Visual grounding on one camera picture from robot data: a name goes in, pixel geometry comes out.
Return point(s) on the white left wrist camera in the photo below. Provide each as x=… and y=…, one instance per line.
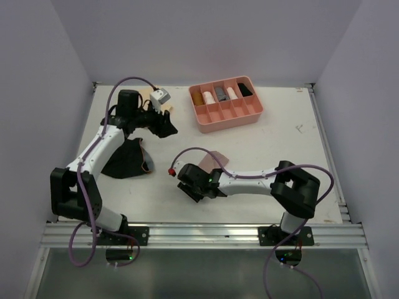
x=158, y=97

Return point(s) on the pink divided organizer tray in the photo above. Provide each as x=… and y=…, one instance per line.
x=229, y=113

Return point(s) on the right wrist camera red cap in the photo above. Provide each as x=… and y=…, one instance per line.
x=176, y=168

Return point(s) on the black rolled underwear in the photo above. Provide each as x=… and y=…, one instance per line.
x=245, y=92

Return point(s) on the aluminium table frame rail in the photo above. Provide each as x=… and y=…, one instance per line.
x=289, y=129

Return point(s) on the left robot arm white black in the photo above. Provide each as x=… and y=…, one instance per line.
x=74, y=191

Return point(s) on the brown rolled underwear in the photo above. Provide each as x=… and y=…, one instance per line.
x=198, y=99

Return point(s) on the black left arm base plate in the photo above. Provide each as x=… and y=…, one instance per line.
x=129, y=235

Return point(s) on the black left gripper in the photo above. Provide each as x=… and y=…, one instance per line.
x=162, y=124

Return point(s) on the grey rolled underwear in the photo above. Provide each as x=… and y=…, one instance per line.
x=220, y=94

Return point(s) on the pink underwear cream waistband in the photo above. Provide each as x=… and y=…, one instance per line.
x=210, y=162

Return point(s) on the black underwear orange trim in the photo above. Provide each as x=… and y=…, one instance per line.
x=129, y=160

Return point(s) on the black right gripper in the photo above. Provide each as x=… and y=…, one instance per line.
x=186, y=187

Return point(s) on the beige underwear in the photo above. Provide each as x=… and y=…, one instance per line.
x=145, y=93

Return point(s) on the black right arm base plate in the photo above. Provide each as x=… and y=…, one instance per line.
x=271, y=235

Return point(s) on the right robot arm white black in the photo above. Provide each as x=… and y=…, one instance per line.
x=293, y=188

